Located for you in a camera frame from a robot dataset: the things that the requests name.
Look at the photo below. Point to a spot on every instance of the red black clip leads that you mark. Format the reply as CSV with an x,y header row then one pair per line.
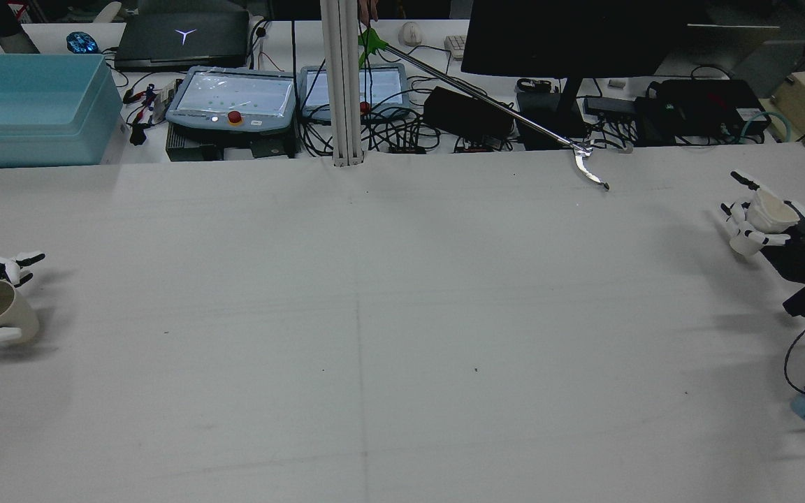
x,y
144,105

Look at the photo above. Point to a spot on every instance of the aluminium profile post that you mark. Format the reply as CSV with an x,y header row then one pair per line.
x,y
343,84

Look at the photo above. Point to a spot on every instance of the small black hub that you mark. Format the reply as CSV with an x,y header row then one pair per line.
x,y
608,106

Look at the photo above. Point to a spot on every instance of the beige paper cup with spout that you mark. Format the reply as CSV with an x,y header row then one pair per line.
x,y
769,213

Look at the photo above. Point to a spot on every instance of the black box under pendant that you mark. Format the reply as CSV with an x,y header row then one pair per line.
x,y
193,147

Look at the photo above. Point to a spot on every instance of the black laptop with logo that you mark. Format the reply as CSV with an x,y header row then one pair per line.
x,y
182,38

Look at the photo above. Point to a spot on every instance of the black adapter with orange buttons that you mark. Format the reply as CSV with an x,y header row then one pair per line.
x,y
408,148
474,148

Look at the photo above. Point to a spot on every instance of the white computer mouse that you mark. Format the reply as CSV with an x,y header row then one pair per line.
x,y
411,33

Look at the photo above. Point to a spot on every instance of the blue glowing computer mouse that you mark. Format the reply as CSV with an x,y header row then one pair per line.
x,y
82,42

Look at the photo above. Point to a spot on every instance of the grey teach pendant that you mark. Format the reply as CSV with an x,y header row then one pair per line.
x,y
385,87

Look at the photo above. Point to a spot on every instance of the white keyboard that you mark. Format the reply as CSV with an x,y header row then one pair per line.
x,y
455,47

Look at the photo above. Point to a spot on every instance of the light blue plastic bin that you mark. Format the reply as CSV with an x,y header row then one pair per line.
x,y
32,112

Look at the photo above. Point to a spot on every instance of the black computer monitor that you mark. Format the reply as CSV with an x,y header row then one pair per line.
x,y
570,38

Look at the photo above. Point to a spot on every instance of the large black electronics box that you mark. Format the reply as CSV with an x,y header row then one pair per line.
x,y
703,105

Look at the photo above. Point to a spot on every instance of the teach pendant with red button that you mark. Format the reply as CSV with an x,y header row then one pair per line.
x,y
231,98

